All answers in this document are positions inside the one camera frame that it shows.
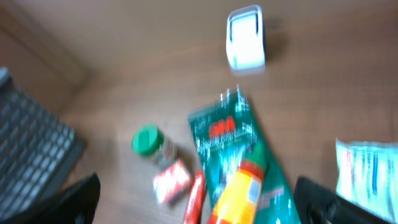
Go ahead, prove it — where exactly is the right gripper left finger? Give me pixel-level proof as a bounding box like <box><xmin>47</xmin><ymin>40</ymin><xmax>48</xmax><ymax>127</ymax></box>
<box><xmin>1</xmin><ymin>173</ymin><xmax>101</xmax><ymax>224</ymax></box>

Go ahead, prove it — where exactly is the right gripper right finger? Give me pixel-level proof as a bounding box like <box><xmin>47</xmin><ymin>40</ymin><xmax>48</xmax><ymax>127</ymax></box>
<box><xmin>294</xmin><ymin>176</ymin><xmax>388</xmax><ymax>224</ymax></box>

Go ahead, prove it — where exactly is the light blue wipes packet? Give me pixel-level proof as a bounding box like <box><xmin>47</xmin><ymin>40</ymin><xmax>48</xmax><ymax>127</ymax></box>
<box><xmin>335</xmin><ymin>139</ymin><xmax>397</xmax><ymax>223</ymax></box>

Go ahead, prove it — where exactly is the red yellow sauce bottle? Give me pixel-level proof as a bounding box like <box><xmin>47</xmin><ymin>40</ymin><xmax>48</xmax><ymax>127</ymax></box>
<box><xmin>206</xmin><ymin>141</ymin><xmax>268</xmax><ymax>224</ymax></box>

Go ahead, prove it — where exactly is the small red white packet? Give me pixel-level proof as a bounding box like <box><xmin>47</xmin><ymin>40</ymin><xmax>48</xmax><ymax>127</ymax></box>
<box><xmin>153</xmin><ymin>159</ymin><xmax>192</xmax><ymax>204</ymax></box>

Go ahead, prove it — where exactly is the green lid Knorr jar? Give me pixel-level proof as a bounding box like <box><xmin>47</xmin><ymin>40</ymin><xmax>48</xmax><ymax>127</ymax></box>
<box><xmin>131</xmin><ymin>124</ymin><xmax>177</xmax><ymax>169</ymax></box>

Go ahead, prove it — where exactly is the green 3M gloves packet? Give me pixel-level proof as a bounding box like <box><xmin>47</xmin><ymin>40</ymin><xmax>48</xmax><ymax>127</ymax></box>
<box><xmin>188</xmin><ymin>88</ymin><xmax>300</xmax><ymax>223</ymax></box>

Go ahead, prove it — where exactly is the red stick packet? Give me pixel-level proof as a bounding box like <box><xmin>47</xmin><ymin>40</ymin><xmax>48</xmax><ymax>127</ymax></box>
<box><xmin>183</xmin><ymin>170</ymin><xmax>206</xmax><ymax>224</ymax></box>

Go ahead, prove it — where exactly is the white barcode scanner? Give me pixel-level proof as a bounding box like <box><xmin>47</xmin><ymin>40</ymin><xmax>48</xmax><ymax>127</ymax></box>
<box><xmin>226</xmin><ymin>4</ymin><xmax>266</xmax><ymax>76</ymax></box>

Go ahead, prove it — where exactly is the grey plastic mesh basket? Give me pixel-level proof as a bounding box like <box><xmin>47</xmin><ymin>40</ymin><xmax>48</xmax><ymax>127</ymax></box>
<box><xmin>1</xmin><ymin>67</ymin><xmax>86</xmax><ymax>220</ymax></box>

